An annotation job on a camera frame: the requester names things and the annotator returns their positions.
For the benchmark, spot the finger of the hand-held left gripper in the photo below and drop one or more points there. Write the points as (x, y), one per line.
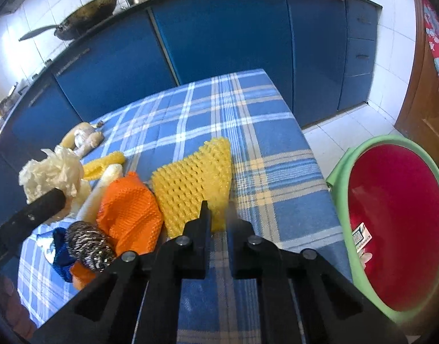
(36, 211)

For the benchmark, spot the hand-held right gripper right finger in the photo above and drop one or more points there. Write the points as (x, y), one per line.
(232, 229)

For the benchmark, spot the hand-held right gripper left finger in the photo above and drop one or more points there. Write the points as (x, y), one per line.
(204, 222)

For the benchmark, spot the white plastic bag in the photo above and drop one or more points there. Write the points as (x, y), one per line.
(51, 172)

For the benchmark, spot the large yellow foam net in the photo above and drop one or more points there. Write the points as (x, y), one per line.
(194, 179)

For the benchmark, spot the large orange foam net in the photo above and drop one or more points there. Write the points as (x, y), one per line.
(129, 208)

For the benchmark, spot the small orange foam net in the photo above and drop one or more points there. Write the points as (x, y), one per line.
(81, 276)

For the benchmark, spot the red bucket with green rim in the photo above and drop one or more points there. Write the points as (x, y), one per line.
(391, 204)

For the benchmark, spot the blue cloth scrap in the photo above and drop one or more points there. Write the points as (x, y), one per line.
(61, 258)

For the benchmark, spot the steel wool scrubber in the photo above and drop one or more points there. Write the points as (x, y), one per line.
(88, 245)

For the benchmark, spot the banana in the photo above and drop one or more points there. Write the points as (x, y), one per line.
(67, 139)

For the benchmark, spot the white foam net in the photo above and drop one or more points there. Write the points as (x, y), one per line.
(110, 175)

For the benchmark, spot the small yellow foam net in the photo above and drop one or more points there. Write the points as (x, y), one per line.
(104, 161)

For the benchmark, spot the garlic bulb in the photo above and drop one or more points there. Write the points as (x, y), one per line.
(79, 138)

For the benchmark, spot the ginger root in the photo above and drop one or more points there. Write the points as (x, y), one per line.
(93, 140)

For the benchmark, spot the white printed wrapper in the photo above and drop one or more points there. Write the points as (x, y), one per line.
(361, 238)

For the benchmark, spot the blue kitchen cabinet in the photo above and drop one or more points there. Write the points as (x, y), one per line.
(223, 32)

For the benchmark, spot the black wok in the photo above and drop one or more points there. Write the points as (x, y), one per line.
(86, 14)

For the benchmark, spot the wooden door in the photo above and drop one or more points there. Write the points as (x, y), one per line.
(416, 96)

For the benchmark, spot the red floral cloth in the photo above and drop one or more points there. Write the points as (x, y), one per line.
(438, 43)

